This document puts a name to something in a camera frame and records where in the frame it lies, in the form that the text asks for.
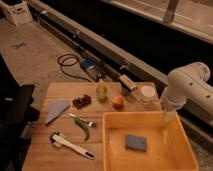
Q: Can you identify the black chair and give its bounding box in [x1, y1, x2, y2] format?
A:
[0, 54, 40, 171]

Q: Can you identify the yellow plastic tray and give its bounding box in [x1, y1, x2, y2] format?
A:
[103, 111, 199, 171]

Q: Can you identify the grey triangular cloth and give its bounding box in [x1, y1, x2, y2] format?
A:
[45, 100, 70, 125]

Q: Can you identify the dark grape bunch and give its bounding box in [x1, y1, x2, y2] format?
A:
[72, 94, 92, 109]

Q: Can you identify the blue power box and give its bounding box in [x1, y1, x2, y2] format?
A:
[80, 59, 95, 70]

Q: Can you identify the blue sponge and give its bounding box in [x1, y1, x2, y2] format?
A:
[125, 135, 147, 151]

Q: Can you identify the metal floor rail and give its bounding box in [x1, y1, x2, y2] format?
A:
[28, 0, 213, 141]

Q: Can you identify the white handled brush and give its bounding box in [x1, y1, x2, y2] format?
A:
[50, 132, 95, 160]

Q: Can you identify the white storage crate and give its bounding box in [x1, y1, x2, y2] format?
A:
[0, 0, 33, 26]

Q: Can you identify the green chili pepper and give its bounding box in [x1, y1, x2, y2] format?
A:
[74, 117, 90, 141]

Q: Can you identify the black cable loop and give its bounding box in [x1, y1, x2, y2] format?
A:
[56, 53, 93, 83]

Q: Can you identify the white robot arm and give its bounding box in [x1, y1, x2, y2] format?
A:
[160, 62, 213, 116]

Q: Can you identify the tan clamp block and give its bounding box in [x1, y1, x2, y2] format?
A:
[119, 74, 137, 91]

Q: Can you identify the white round cup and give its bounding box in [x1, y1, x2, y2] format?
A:
[141, 86, 156, 99]

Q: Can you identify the small metal peeler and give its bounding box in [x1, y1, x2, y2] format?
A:
[68, 113, 97, 128]

